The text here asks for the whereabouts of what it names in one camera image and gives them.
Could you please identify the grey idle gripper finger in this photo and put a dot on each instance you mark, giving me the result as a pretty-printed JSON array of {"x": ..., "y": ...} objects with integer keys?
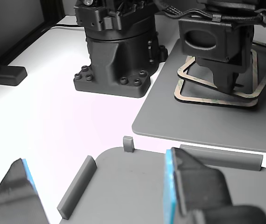
[
  {"x": 11, "y": 200},
  {"x": 200, "y": 193}
]

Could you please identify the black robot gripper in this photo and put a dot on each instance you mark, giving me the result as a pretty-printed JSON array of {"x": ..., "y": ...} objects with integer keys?
[{"x": 235, "y": 46}]

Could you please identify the black six-joint robot arm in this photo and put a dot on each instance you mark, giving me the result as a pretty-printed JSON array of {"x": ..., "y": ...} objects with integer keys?
[{"x": 114, "y": 58}]

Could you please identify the dark grey flat mat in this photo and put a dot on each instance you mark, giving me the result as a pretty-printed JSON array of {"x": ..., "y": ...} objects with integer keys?
[{"x": 193, "y": 126}]

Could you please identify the black stand foot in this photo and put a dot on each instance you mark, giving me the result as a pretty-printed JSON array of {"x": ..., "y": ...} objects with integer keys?
[{"x": 6, "y": 74}]

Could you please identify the grey frame holder plate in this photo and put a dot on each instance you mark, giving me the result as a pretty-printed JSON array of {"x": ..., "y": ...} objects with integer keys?
[{"x": 128, "y": 186}]

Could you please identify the black enclosure frame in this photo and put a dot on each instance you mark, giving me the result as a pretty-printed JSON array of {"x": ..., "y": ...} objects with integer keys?
[{"x": 53, "y": 14}]

